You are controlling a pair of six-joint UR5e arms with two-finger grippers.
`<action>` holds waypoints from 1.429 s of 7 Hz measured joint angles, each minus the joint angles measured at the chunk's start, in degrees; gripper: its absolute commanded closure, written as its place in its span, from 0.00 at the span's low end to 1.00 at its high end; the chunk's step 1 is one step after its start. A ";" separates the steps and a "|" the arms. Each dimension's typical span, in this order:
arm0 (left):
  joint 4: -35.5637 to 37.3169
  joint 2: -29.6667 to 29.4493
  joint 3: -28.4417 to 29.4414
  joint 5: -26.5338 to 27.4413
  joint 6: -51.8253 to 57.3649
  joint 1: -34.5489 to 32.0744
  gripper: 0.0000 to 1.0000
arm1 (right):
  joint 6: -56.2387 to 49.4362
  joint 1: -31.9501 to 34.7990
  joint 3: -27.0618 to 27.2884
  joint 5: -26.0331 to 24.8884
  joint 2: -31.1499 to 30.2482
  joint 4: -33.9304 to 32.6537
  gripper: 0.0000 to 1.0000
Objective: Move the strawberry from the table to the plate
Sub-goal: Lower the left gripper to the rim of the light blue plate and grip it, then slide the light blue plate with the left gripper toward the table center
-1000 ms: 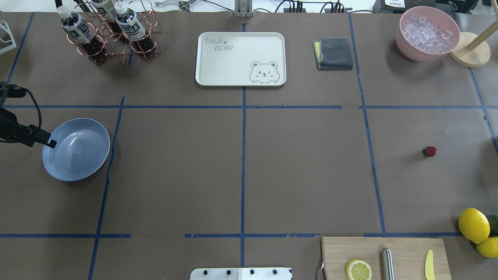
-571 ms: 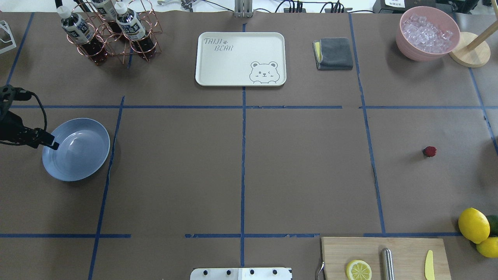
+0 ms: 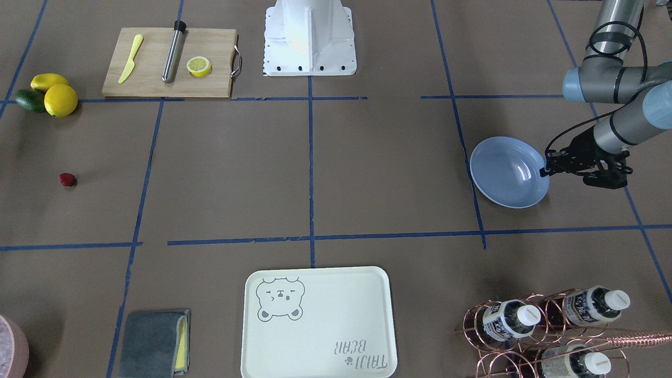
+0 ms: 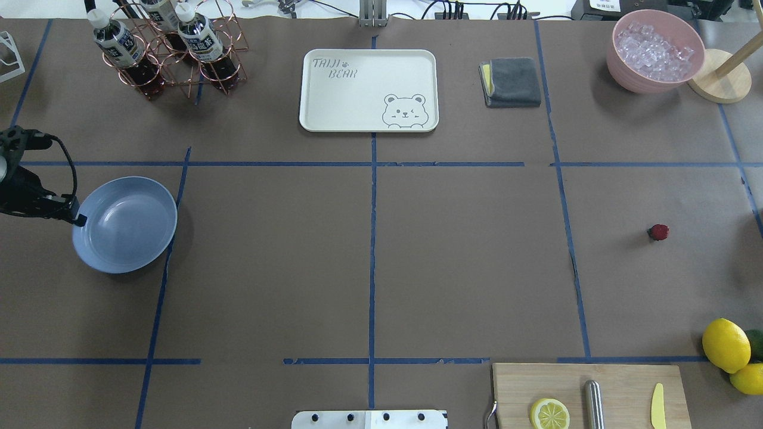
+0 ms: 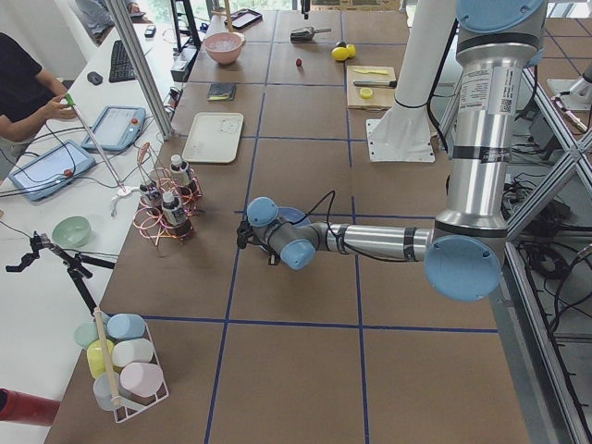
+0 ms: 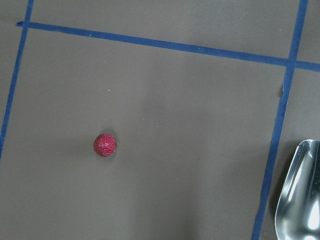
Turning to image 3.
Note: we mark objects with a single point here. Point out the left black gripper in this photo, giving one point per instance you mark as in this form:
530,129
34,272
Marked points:
578,150

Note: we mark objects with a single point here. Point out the blue plate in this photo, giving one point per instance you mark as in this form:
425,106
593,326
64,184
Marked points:
507,171

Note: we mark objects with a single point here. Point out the red strawberry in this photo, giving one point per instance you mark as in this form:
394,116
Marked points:
67,180

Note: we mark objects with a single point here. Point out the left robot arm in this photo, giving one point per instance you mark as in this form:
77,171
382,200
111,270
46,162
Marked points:
614,70

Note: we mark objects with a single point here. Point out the tea bottle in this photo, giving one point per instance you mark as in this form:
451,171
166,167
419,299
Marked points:
506,321
594,306
573,360

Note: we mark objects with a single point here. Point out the tea bottle middle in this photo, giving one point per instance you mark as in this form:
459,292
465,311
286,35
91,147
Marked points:
506,321

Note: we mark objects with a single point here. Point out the cream bear tray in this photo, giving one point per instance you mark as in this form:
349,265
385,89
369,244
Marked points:
318,322

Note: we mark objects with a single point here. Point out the lemon half slice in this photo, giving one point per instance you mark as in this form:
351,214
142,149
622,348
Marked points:
199,66

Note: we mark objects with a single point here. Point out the silver metal rod tool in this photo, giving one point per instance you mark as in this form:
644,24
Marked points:
172,59

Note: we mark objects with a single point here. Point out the wooden cutting board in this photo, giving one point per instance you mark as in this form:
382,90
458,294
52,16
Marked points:
218,45

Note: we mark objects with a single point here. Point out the grey folded cloth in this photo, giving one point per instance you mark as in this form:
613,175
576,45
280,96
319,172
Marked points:
156,344

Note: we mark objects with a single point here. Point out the yellow plastic knife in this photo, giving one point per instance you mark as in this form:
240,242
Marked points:
130,64

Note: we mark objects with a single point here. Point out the yellow lemon large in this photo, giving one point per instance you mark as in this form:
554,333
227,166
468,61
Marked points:
60,100

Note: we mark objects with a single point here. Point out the yellow lemon small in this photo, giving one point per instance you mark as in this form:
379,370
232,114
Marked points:
43,82

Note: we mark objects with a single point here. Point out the green lime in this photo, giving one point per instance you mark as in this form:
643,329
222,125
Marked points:
30,100

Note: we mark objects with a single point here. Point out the pink bowl with ice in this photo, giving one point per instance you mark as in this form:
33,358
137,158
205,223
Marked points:
15,349

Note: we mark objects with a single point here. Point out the copper wire bottle rack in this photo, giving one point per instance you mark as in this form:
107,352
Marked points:
518,358

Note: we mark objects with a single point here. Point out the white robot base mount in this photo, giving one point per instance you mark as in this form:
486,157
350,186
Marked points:
304,38

